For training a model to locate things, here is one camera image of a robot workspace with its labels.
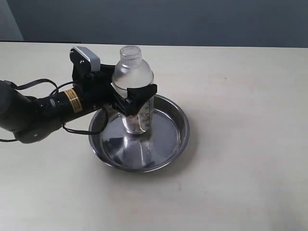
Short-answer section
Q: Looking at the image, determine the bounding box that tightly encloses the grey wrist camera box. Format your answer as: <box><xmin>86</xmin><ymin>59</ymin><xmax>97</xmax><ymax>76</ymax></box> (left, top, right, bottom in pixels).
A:
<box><xmin>72</xmin><ymin>46</ymin><xmax>101</xmax><ymax>72</ymax></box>

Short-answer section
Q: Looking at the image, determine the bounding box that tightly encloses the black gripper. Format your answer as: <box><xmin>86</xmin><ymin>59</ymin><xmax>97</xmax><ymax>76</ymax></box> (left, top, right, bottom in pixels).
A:
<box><xmin>69</xmin><ymin>49</ymin><xmax>157</xmax><ymax>115</ymax></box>

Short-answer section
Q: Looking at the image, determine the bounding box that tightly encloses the clear plastic shaker bottle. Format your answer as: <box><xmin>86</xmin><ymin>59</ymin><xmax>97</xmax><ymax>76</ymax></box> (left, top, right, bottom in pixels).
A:
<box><xmin>112</xmin><ymin>45</ymin><xmax>154</xmax><ymax>135</ymax></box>

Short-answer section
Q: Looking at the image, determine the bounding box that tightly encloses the black cable loop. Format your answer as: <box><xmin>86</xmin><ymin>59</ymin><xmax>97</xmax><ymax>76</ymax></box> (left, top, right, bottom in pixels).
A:
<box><xmin>0</xmin><ymin>78</ymin><xmax>109</xmax><ymax>142</ymax></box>

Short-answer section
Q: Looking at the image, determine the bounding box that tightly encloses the round stainless steel tray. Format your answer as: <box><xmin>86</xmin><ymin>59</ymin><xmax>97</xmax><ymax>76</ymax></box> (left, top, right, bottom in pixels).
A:
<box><xmin>89</xmin><ymin>95</ymin><xmax>190</xmax><ymax>172</ymax></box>

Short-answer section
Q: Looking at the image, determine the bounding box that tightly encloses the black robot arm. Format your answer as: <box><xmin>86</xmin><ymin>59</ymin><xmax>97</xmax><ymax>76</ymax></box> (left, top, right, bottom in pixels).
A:
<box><xmin>0</xmin><ymin>46</ymin><xmax>157</xmax><ymax>144</ymax></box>

